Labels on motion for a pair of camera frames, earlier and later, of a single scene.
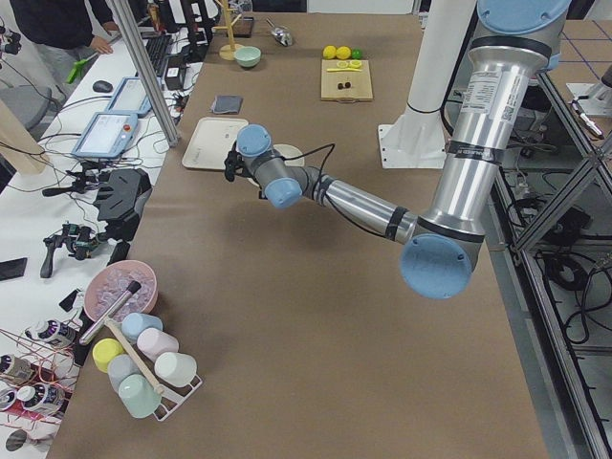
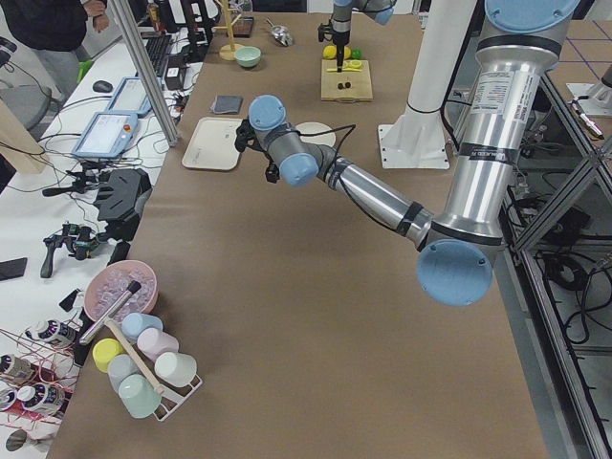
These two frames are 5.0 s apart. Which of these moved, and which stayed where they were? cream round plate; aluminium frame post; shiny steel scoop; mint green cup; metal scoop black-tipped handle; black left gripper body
Moved: cream round plate; black left gripper body
Stayed: mint green cup; metal scoop black-tipped handle; shiny steel scoop; aluminium frame post
